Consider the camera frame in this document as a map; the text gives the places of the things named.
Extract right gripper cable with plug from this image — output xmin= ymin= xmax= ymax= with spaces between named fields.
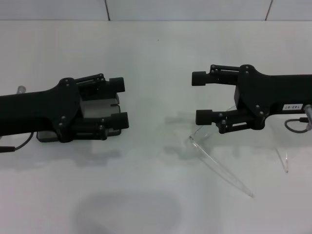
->
xmin=284 ymin=117 xmax=309 ymax=134

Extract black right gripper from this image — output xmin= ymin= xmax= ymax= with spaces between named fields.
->
xmin=192 ymin=64 xmax=312 ymax=135

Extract right gripper metal connector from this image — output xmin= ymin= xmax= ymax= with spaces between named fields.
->
xmin=303 ymin=104 xmax=312 ymax=131

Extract gripper cable with plug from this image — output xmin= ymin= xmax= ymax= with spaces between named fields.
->
xmin=0 ymin=133 xmax=34 ymax=153
xmin=284 ymin=117 xmax=309 ymax=134

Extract black glasses case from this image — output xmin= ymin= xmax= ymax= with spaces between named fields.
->
xmin=36 ymin=94 xmax=122 ymax=143

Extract clear transparent glasses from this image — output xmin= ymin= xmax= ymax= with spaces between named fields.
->
xmin=188 ymin=104 xmax=290 ymax=198

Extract left gripper cable with plug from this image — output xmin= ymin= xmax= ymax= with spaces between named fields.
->
xmin=0 ymin=133 xmax=34 ymax=153

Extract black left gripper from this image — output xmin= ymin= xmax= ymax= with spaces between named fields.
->
xmin=0 ymin=77 xmax=83 ymax=143

